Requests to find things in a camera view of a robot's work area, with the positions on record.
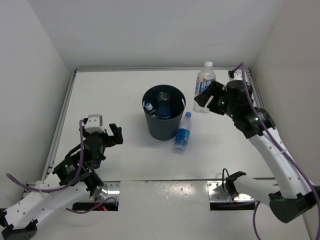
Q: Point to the right aluminium frame rail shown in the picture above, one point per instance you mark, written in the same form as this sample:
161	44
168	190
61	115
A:
260	112

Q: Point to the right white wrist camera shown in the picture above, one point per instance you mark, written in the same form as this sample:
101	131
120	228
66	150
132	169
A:
235	75

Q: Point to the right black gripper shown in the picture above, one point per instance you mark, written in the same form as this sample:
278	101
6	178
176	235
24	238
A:
203	97

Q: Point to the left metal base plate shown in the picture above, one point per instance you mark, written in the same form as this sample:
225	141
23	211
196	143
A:
110	190

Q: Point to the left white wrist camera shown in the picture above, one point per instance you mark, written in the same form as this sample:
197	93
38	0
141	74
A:
94	124

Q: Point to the aluminium frame rail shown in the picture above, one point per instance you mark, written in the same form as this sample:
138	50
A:
260	112
58	130

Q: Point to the clear crushed plastic bottle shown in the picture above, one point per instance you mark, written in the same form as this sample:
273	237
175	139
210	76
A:
151	110

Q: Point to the short blue label bottle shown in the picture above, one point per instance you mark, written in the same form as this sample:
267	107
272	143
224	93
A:
164	105

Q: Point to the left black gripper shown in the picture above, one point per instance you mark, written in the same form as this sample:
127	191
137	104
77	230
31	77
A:
117	138

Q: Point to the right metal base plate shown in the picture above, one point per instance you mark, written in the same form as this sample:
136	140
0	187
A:
216	194

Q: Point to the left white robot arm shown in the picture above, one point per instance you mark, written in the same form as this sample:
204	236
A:
71	181

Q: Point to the left aluminium frame rail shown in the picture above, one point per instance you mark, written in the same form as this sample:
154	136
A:
58	130

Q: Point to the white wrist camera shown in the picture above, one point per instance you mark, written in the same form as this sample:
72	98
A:
235	75
94	124

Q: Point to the tall blue cap bottle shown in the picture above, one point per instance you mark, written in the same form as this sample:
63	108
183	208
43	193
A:
183	134

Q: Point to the dark grey plastic bin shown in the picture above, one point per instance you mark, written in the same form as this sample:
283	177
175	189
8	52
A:
160	129

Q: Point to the metal base plate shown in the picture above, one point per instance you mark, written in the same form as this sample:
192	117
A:
110	190
216	194

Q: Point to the orange white label bottle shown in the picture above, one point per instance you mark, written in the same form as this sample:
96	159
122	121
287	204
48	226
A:
204	78

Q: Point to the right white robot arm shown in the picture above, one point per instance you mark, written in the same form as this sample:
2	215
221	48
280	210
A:
292	196

